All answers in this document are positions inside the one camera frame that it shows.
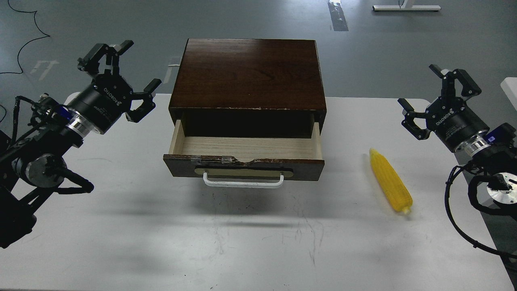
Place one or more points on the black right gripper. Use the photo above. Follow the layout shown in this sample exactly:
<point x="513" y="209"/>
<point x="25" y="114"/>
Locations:
<point x="454" y="121"/>

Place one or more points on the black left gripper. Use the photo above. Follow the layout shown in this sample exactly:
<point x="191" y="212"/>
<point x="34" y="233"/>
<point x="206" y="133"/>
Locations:
<point x="109" y="95"/>

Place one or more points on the yellow corn cob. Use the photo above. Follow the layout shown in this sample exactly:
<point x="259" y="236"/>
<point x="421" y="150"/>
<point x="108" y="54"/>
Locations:
<point x="391" y="184"/>

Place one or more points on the wooden drawer with white handle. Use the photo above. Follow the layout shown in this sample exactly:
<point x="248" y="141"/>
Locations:
<point x="246" y="162"/>

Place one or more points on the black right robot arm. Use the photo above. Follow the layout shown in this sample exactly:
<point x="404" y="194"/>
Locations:
<point x="492" y="164"/>

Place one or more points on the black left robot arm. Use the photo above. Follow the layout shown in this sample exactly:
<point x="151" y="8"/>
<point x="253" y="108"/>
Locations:
<point x="32" y="164"/>

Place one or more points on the dark wooden drawer cabinet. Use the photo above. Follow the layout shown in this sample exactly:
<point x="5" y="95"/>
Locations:
<point x="249" y="74"/>

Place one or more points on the white table leg base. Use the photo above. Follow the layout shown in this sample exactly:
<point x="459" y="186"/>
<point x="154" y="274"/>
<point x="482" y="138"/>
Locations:
<point x="406" y="5"/>

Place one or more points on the grey floor tape strip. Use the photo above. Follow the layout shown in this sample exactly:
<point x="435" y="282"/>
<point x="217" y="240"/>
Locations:
<point x="338" y="20"/>

